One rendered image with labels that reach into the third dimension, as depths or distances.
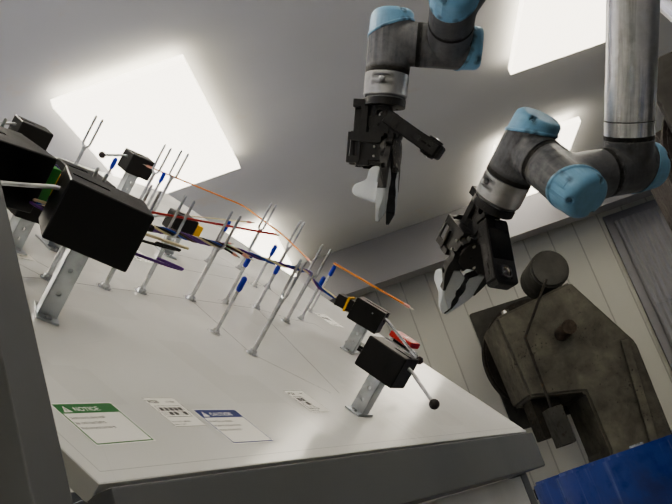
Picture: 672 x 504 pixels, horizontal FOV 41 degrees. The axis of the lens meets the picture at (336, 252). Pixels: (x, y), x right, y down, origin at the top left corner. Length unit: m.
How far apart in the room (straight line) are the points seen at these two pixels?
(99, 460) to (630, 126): 0.95
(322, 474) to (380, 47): 0.82
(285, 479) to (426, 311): 6.69
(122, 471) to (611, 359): 5.98
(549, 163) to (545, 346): 5.18
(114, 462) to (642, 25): 0.98
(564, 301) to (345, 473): 5.67
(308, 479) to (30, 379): 0.36
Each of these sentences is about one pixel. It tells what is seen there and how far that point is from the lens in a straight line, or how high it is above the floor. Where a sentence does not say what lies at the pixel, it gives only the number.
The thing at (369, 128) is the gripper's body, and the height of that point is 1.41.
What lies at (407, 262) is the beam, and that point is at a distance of 7.10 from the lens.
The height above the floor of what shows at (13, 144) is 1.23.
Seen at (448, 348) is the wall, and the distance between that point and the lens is 7.47.
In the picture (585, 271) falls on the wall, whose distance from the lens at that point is 7.73.
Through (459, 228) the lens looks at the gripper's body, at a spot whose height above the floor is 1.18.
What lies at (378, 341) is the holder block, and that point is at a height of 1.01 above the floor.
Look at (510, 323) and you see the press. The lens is 6.46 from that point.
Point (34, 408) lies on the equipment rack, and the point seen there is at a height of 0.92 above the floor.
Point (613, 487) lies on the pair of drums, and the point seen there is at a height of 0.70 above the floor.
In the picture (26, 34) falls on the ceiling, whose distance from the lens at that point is 3.77.
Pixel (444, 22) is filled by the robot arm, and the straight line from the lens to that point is 1.44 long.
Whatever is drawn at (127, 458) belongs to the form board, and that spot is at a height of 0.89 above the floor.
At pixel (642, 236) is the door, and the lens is 7.86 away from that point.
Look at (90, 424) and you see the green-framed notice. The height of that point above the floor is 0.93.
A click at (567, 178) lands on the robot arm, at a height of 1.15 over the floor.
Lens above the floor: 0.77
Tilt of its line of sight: 18 degrees up
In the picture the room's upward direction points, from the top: 19 degrees counter-clockwise
